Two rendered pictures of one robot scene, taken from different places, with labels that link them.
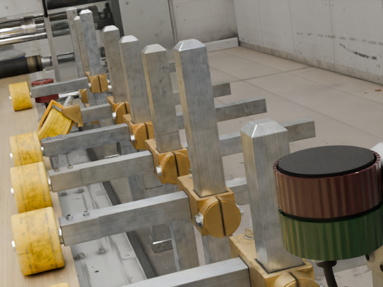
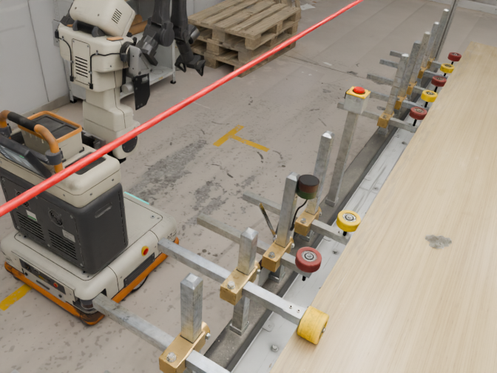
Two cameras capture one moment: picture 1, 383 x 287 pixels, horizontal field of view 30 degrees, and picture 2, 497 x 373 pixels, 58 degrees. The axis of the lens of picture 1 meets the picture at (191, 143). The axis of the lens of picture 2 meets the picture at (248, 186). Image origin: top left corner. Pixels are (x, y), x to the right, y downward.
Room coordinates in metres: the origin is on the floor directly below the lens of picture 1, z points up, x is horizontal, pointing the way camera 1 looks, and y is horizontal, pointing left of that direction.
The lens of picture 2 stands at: (1.31, 0.46, 1.90)
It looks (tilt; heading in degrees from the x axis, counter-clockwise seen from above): 37 degrees down; 219
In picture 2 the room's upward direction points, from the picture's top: 6 degrees clockwise
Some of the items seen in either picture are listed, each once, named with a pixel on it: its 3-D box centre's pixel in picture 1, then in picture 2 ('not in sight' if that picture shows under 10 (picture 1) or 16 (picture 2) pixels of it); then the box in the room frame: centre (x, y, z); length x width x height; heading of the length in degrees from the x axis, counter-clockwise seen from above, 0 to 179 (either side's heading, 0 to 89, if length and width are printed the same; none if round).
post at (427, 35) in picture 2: not in sight; (415, 71); (-1.32, -0.49, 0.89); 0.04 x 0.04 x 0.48; 12
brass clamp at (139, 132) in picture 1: (141, 130); not in sight; (1.39, 0.09, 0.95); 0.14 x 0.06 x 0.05; 12
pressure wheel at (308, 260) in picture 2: not in sight; (306, 267); (0.41, 0.00, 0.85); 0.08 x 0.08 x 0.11
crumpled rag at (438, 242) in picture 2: not in sight; (439, 240); (0.03, 0.25, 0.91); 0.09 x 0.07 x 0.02; 131
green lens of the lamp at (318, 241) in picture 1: (331, 220); (307, 190); (0.38, -0.07, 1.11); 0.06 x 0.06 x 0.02
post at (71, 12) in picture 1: (82, 73); not in sight; (2.59, 0.35, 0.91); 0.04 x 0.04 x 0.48; 12
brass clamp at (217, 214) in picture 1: (208, 203); (186, 347); (0.91, -0.01, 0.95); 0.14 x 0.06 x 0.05; 12
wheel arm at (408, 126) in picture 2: not in sight; (376, 116); (-0.78, -0.42, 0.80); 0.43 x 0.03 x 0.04; 102
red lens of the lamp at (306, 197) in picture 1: (327, 179); (308, 183); (0.38, -0.07, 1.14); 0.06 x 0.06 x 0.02
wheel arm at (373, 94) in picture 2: not in sight; (390, 99); (-1.02, -0.47, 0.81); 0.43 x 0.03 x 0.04; 102
